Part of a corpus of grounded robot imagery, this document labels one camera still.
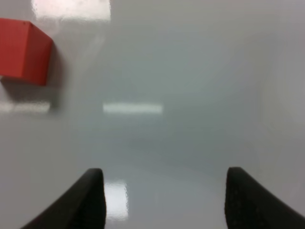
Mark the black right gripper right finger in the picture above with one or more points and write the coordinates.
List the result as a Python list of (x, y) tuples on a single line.
[(248, 205)]

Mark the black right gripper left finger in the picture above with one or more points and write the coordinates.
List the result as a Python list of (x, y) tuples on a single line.
[(82, 206)]

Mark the red cube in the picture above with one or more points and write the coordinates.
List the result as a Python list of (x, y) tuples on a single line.
[(25, 52)]

